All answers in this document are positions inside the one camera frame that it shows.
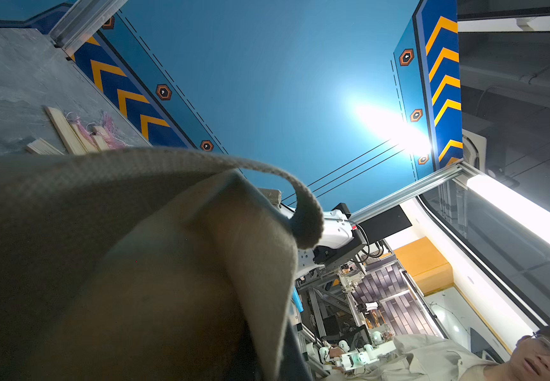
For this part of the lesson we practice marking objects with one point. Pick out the pink patterned folding fan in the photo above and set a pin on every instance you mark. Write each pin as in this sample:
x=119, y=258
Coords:
x=96, y=136

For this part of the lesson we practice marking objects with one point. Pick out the olive green tote bag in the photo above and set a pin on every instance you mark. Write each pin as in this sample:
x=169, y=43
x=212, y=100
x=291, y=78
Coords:
x=150, y=264

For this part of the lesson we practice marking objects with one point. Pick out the light wooden folding fan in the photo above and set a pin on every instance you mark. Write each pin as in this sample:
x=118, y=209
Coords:
x=67, y=134

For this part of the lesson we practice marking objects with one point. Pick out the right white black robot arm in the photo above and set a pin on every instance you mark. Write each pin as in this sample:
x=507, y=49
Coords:
x=341, y=241

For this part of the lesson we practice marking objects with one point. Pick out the black monitor screen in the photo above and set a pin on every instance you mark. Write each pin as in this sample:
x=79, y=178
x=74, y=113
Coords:
x=385, y=224

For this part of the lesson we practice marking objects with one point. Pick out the bright ceiling light strip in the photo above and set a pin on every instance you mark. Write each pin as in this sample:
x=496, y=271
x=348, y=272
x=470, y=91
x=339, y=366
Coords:
x=528, y=214

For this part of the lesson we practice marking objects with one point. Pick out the person in beige shirt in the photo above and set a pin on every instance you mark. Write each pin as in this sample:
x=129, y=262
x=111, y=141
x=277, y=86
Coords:
x=423, y=357

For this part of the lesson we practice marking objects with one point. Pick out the right aluminium frame post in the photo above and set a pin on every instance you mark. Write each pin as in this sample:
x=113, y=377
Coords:
x=81, y=21

